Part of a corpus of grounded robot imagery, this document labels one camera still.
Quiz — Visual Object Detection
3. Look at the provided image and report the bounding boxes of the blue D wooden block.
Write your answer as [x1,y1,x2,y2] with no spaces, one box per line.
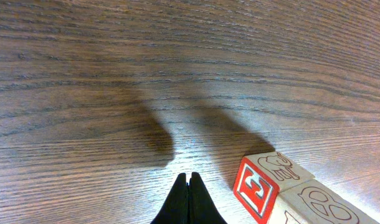
[268,179,377,224]

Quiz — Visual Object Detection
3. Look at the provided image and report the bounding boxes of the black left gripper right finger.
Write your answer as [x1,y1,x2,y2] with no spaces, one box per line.
[188,172,227,224]

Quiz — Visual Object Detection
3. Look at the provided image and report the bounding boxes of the red E wooden block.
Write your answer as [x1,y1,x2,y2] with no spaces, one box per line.
[233,151,315,223]

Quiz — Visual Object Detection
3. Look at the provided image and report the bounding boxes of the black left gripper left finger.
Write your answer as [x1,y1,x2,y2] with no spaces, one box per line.
[151,173,189,224]

